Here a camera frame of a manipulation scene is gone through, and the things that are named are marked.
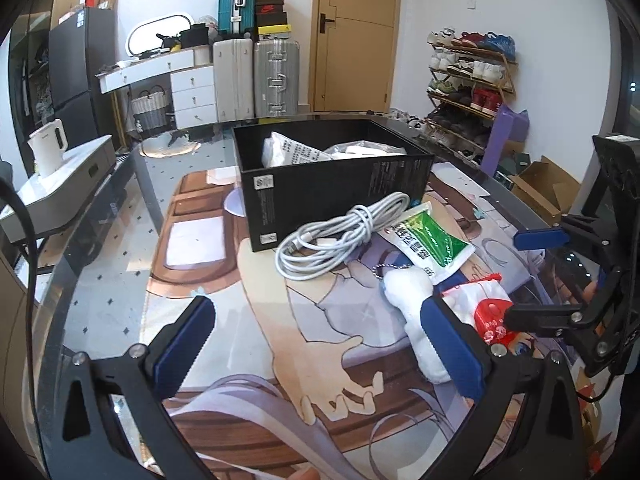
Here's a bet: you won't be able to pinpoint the bagged plain white rope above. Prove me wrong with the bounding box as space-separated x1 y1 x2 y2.
325 141 408 161

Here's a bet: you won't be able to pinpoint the black cable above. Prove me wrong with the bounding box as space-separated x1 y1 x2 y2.
0 177 41 311

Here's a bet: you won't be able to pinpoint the black glass cabinet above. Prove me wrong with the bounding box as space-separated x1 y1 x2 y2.
10 10 53 171

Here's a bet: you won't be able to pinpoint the white cable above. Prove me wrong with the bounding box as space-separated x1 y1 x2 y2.
275 191 412 281

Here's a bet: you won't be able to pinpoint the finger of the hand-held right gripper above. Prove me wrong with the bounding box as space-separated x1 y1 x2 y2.
502 269 624 335
514 214 610 252

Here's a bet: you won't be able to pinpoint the black cardboard box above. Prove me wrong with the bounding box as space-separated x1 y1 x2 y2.
232 117 435 253

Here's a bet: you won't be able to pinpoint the wicker basket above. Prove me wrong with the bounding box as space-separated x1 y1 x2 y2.
130 90 171 133

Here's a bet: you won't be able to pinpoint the wooden shoe rack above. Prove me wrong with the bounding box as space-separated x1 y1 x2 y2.
425 42 518 156

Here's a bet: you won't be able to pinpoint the white suitcase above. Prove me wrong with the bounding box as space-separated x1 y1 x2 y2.
212 37 256 122

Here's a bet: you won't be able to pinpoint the black refrigerator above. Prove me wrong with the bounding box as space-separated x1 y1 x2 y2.
48 7 121 148

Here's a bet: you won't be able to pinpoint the oval mirror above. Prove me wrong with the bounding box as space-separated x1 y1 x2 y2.
125 16 193 58

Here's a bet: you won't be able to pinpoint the white vanity desk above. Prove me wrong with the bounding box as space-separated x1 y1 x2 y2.
96 45 218 131

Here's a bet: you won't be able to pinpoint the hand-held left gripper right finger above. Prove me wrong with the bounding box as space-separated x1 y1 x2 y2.
420 292 587 480

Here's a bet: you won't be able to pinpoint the red and white plastic bag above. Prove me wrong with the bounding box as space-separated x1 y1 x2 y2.
440 272 516 346

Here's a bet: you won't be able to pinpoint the teal suitcase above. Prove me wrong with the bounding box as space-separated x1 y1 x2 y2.
218 0 257 40

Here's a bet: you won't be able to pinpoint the white plush toy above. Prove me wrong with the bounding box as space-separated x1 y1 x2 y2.
382 266 453 386

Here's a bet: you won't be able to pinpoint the shoe rack with shoes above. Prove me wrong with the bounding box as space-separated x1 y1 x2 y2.
426 27 518 153

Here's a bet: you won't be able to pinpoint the black bag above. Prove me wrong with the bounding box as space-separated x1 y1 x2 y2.
179 24 208 48

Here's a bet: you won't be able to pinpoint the round rug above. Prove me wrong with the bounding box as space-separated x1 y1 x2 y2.
137 135 201 158

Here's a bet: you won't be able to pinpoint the loose black and white sneakers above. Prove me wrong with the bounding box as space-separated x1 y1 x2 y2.
390 107 431 133

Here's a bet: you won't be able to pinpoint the printed cartoon desk mat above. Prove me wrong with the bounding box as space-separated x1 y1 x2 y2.
140 160 616 480

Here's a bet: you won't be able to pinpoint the white electric kettle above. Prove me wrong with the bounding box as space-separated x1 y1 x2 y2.
27 119 69 178

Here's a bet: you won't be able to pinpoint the wooden door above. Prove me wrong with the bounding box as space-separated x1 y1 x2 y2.
307 0 403 113

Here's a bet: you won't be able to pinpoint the green and white packet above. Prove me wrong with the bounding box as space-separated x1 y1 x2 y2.
382 201 476 285

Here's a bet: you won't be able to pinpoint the silver suitcase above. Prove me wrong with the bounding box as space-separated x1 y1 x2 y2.
252 39 301 118

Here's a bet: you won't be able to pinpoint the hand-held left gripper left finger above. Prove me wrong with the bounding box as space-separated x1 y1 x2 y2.
42 295 217 480

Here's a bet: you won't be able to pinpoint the open cardboard box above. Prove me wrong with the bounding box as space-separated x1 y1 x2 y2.
510 156 583 226

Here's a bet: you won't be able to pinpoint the white side table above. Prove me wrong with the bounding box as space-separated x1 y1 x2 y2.
0 135 117 241

